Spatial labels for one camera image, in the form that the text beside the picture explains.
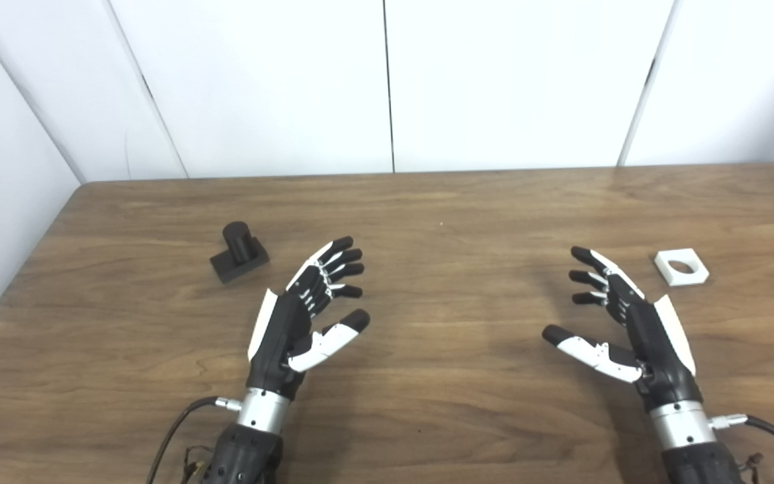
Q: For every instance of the black peg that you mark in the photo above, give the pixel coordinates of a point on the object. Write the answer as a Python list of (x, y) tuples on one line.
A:
[(239, 245)]

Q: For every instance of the white square piece with hole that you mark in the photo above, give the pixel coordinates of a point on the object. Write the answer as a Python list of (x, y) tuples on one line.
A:
[(696, 276)]

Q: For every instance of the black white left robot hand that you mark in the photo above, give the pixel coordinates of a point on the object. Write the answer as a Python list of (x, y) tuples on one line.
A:
[(279, 336)]

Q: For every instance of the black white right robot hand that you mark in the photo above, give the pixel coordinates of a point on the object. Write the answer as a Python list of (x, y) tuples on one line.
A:
[(656, 343)]

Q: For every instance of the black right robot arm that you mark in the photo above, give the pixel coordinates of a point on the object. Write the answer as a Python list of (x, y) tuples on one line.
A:
[(696, 457)]

